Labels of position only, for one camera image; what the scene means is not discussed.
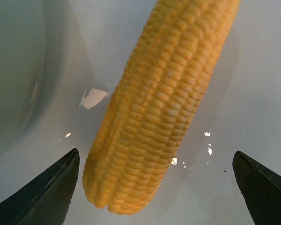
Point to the yellow corn cob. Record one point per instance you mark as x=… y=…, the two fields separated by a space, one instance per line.
x=155 y=101

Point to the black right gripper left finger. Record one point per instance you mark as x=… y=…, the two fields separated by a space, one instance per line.
x=45 y=200

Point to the beige steel cooking pot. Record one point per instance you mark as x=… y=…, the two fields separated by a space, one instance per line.
x=42 y=53

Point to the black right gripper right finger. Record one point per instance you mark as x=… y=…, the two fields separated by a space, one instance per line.
x=260 y=187

